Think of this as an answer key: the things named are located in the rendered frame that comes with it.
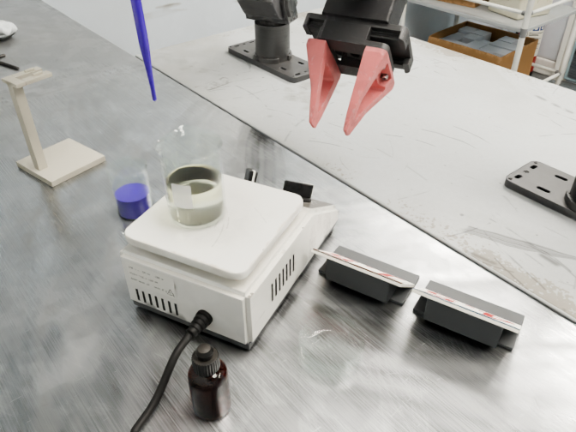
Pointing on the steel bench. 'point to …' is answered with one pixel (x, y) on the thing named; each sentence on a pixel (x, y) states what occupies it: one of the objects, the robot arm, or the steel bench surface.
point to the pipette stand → (52, 166)
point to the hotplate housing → (159, 274)
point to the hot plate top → (249, 220)
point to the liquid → (143, 42)
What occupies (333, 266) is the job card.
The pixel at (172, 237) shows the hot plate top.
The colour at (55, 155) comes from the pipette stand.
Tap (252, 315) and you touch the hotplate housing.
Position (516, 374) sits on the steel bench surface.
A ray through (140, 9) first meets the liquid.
